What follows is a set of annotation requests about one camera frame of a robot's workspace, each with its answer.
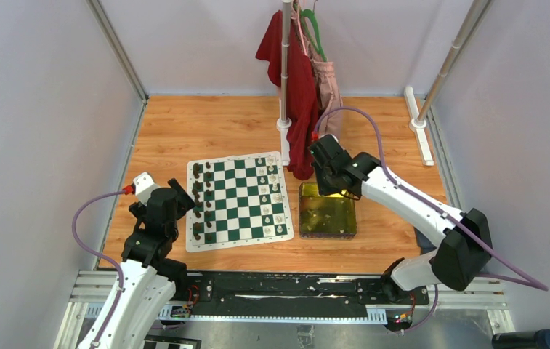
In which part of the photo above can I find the green white chess board mat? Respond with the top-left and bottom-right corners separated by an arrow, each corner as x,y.
185,151 -> 294,252

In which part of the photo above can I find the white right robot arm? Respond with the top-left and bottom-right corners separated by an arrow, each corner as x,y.
309,135 -> 492,304

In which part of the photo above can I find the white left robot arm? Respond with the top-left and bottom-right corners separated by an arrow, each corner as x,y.
78,172 -> 195,348

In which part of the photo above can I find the yellow tray of white pieces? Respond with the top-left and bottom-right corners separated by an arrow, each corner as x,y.
299,182 -> 357,240

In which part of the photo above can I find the pink hanging garment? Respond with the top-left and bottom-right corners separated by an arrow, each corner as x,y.
292,1 -> 344,137

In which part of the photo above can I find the white clothes rack pole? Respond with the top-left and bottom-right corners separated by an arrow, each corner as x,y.
277,0 -> 293,167

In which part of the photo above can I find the white rack foot right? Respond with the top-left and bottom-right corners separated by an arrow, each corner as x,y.
403,86 -> 434,167

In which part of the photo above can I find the red hanging garment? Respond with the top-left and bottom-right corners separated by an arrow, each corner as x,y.
255,10 -> 318,180

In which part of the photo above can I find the green clothes hanger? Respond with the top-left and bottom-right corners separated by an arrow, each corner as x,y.
299,1 -> 327,62

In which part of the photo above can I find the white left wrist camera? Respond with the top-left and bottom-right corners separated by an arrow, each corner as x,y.
133,172 -> 161,206

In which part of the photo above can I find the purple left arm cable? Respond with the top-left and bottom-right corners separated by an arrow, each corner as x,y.
71,188 -> 135,349

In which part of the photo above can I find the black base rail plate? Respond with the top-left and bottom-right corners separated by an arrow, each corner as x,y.
171,270 -> 429,319

